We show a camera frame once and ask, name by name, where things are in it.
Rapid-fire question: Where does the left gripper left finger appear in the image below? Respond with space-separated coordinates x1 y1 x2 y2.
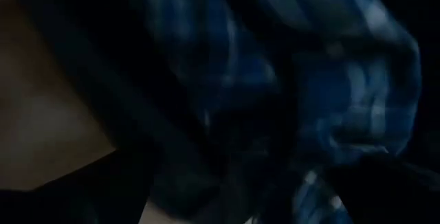
0 149 152 224

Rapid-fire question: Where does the blue plaid shirt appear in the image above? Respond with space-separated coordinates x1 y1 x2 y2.
142 0 423 224

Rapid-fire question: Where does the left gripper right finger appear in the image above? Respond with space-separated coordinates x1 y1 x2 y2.
324 153 440 224

